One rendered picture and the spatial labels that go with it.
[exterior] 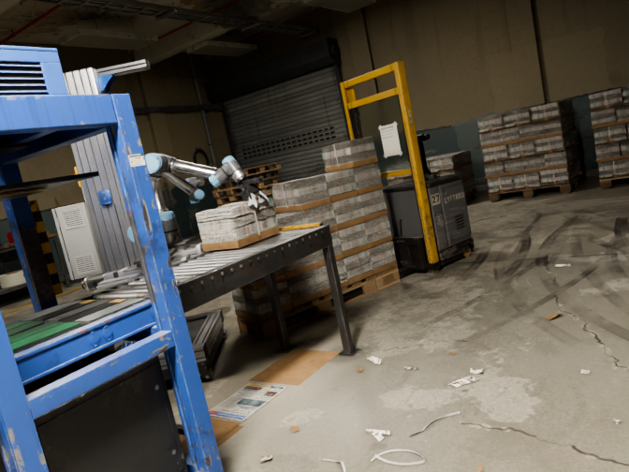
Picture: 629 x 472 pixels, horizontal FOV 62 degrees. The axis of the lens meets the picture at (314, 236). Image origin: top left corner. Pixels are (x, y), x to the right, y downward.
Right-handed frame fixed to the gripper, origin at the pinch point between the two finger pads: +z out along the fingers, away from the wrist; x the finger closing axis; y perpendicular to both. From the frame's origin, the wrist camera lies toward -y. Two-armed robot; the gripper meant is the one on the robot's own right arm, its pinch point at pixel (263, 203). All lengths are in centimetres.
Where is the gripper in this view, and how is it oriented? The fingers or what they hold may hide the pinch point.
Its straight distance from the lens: 301.4
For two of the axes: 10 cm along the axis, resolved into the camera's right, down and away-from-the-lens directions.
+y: -5.9, 5.7, 5.7
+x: -5.5, 2.3, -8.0
